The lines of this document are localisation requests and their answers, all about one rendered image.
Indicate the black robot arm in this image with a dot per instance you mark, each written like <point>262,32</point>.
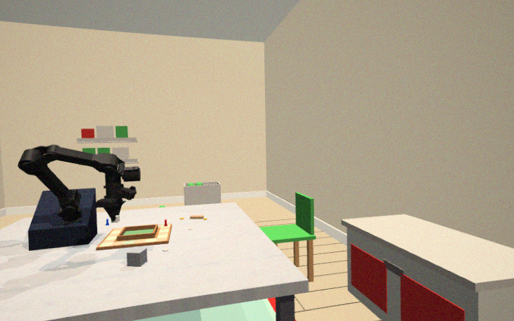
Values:
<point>34,162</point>

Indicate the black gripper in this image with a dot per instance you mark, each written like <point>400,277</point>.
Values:
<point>110,204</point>

